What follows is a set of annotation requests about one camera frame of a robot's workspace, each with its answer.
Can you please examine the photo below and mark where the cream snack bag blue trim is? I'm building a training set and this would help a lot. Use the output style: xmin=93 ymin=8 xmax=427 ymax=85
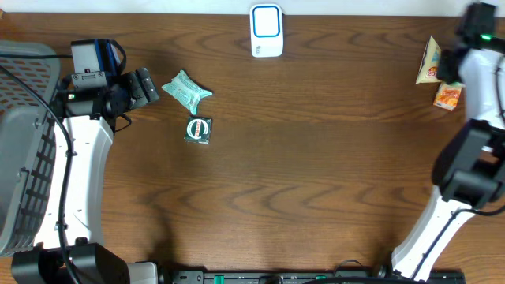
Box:
xmin=416 ymin=36 xmax=442 ymax=84

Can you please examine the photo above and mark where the orange white tissue pack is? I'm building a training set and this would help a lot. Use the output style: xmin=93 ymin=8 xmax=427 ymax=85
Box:
xmin=433 ymin=82 xmax=464 ymax=111

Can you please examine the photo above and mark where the light teal crinkled packet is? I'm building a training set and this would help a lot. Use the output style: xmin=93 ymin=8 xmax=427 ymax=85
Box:
xmin=162 ymin=69 xmax=213 ymax=115

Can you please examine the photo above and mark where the dark green square packet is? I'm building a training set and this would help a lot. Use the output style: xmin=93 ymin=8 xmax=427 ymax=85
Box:
xmin=184 ymin=116 xmax=213 ymax=144

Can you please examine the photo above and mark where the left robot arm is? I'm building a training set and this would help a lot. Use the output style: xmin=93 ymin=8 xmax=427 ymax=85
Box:
xmin=1 ymin=39 xmax=164 ymax=283

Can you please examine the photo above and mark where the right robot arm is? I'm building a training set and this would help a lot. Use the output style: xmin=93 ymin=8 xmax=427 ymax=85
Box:
xmin=387 ymin=1 xmax=504 ymax=282

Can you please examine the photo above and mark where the white barcode scanner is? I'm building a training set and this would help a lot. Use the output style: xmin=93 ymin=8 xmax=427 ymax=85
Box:
xmin=249 ymin=3 xmax=284 ymax=58

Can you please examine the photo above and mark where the grey plastic mesh basket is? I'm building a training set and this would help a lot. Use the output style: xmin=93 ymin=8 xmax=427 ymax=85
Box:
xmin=1 ymin=40 xmax=60 ymax=257

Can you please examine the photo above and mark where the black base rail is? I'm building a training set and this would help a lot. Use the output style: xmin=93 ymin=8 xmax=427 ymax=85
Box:
xmin=169 ymin=269 xmax=466 ymax=284

